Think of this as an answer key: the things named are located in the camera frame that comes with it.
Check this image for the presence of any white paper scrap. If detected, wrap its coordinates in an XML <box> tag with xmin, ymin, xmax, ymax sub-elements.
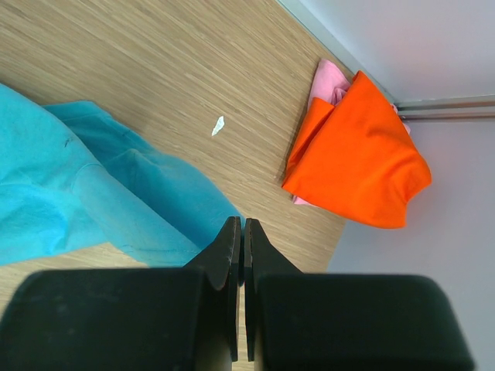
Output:
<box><xmin>211</xmin><ymin>116</ymin><xmax>225</xmax><ymax>136</ymax></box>

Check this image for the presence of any right aluminium corner post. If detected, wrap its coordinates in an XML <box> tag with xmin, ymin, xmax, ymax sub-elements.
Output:
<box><xmin>394</xmin><ymin>94</ymin><xmax>494</xmax><ymax>121</ymax></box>

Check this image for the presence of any folded pink t shirt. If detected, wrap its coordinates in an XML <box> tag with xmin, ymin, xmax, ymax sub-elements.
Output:
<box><xmin>282</xmin><ymin>60</ymin><xmax>413</xmax><ymax>209</ymax></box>

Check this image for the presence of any folded orange t shirt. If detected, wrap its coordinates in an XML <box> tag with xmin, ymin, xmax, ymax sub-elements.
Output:
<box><xmin>282</xmin><ymin>72</ymin><xmax>432</xmax><ymax>229</ymax></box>

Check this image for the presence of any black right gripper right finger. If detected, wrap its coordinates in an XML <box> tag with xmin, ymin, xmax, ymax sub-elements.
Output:
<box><xmin>244</xmin><ymin>219</ymin><xmax>474</xmax><ymax>370</ymax></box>

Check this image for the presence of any teal t shirt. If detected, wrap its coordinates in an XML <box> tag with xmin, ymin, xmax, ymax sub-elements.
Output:
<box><xmin>1</xmin><ymin>86</ymin><xmax>237</xmax><ymax>267</ymax></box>

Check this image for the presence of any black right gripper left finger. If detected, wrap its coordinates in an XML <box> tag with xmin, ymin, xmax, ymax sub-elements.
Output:
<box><xmin>1</xmin><ymin>217</ymin><xmax>241</xmax><ymax>370</ymax></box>

